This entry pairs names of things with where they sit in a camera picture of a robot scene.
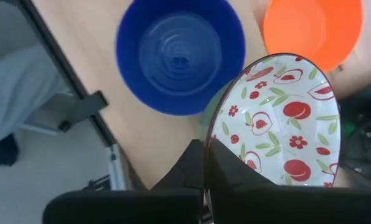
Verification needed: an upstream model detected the person's leg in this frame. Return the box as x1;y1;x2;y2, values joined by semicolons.
0;43;71;170

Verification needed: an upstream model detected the orange plastic mini bowl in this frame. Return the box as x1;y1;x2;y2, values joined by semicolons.
262;0;364;73

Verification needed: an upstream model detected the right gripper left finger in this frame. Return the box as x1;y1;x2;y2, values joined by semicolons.
151;138;204;190

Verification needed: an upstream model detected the black table edge rail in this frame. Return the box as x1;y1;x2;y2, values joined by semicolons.
19;0;146;190

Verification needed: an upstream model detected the white fruit-patterned bowl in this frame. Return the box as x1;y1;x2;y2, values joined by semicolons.
204;52;342;189

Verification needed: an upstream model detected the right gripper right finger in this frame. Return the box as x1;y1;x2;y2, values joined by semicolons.
205;138;279;189

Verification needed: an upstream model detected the white table leg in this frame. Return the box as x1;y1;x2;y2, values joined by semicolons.
106;144;127;191

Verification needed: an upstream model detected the blue plastic mini bowl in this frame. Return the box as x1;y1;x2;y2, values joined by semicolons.
115;0;247;116

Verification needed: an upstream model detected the black table bracket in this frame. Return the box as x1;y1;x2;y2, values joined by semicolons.
57;90;109;133

